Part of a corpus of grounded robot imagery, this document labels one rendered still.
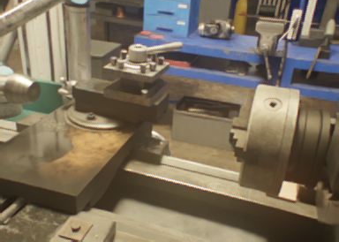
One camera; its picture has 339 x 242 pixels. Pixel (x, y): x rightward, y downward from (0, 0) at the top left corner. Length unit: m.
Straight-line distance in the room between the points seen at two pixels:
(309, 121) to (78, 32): 1.27
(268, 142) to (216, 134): 2.23
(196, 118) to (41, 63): 1.27
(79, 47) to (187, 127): 1.44
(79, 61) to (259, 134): 1.26
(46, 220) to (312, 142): 0.63
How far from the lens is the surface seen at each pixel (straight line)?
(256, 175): 0.83
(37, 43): 2.42
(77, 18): 1.84
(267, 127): 0.80
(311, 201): 1.21
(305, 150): 0.84
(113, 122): 1.23
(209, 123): 2.98
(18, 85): 1.09
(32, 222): 0.97
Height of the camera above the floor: 1.50
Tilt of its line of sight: 25 degrees down
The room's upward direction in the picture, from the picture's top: 4 degrees clockwise
